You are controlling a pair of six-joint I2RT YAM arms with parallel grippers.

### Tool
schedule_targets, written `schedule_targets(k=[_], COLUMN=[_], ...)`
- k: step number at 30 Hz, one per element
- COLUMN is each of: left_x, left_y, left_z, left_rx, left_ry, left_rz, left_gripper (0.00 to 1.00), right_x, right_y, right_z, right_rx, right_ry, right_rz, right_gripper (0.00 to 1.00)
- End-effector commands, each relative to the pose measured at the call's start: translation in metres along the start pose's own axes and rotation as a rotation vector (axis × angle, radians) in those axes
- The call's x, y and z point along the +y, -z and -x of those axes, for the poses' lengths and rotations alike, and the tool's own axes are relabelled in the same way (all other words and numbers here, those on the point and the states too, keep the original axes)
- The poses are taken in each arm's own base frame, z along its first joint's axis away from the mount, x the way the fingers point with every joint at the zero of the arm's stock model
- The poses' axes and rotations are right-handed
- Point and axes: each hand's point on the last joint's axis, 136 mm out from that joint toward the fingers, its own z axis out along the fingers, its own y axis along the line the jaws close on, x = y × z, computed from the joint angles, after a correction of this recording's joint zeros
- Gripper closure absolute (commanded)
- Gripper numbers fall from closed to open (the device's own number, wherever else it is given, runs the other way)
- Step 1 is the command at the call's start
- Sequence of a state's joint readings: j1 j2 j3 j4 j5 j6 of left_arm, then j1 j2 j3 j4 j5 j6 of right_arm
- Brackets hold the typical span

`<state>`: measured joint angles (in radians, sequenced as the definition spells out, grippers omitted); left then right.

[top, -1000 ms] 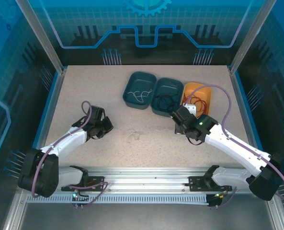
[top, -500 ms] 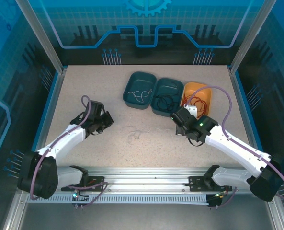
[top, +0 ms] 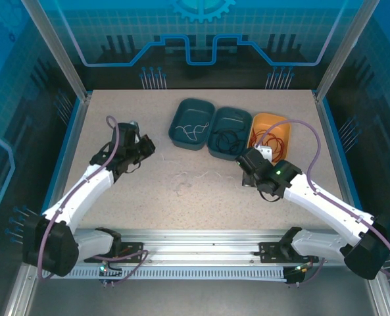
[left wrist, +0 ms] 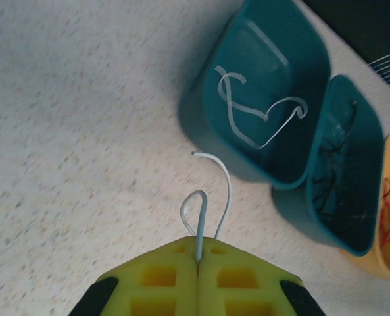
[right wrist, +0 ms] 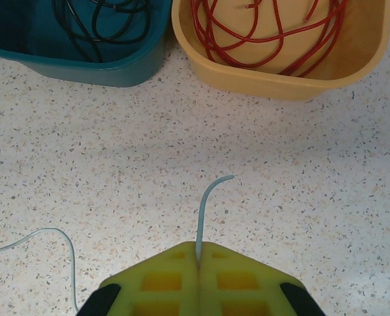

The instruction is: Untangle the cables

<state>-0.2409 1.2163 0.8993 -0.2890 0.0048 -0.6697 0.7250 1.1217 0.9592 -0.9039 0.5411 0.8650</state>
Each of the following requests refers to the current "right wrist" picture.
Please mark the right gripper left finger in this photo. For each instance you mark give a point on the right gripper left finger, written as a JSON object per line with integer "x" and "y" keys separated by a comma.
{"x": 158, "y": 289}

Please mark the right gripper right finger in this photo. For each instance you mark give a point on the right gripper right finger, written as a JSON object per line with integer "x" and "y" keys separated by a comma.
{"x": 240, "y": 289}

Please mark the orange plastic bin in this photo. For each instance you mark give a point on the orange plastic bin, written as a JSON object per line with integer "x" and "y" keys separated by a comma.
{"x": 263, "y": 85}

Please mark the teal plastic bin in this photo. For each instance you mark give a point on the teal plastic bin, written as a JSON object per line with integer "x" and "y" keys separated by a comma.
{"x": 99, "y": 74}

